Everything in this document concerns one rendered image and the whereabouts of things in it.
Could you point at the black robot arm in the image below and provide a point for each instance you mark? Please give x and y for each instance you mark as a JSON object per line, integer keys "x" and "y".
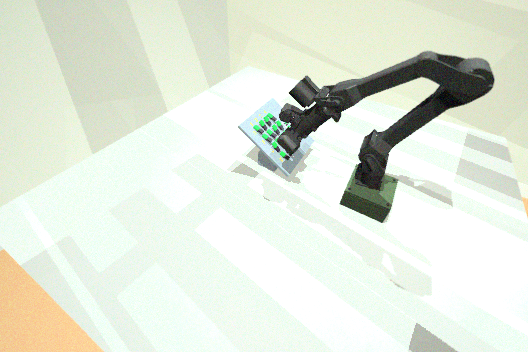
{"x": 462, "y": 80}

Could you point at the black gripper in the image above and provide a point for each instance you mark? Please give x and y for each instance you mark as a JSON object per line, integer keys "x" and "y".
{"x": 290, "y": 139}

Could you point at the light grey switch panel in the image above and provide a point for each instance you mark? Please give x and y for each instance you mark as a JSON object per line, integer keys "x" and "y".
{"x": 263, "y": 128}

